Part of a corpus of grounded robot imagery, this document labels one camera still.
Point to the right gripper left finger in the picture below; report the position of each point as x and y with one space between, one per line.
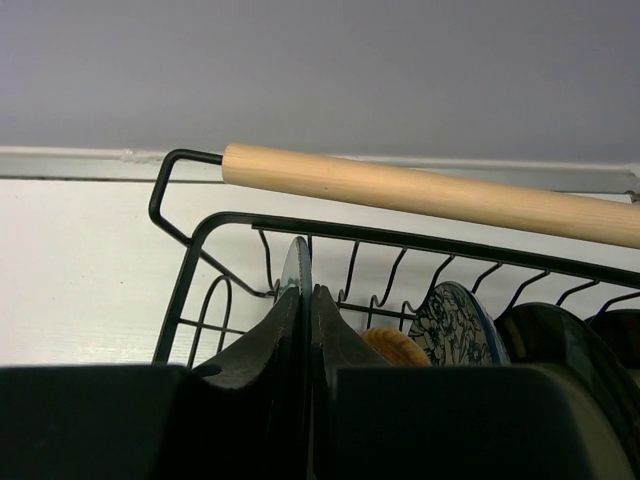
240 415

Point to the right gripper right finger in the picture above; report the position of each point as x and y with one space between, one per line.
374 420

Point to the orange woven plate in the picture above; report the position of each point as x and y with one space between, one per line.
395 347

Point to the blue floral plate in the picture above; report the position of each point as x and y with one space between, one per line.
454 329

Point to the teal ceramic plate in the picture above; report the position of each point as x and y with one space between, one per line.
297 269

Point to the dark rimmed plate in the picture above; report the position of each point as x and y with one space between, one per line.
619 329
539 332

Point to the black wire dish rack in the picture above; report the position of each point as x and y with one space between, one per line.
395 189

